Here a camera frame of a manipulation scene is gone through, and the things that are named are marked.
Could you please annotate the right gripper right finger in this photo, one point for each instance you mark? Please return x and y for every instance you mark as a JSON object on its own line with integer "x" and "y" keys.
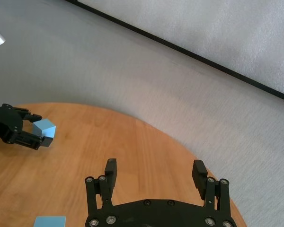
{"x": 210, "y": 191}

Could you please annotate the blue cube block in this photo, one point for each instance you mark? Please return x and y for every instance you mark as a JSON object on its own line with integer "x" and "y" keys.
{"x": 46, "y": 128}
{"x": 50, "y": 222}

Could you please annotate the black wall trim strip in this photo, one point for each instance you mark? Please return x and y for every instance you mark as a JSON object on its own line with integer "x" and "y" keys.
{"x": 180, "y": 49}

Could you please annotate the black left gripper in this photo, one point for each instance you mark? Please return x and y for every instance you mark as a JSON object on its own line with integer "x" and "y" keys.
{"x": 4, "y": 123}

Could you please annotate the white foam wall panel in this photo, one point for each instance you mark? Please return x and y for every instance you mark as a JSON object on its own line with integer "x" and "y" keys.
{"x": 203, "y": 26}

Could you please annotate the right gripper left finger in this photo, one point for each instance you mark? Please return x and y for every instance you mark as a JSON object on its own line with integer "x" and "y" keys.
{"x": 101, "y": 189}

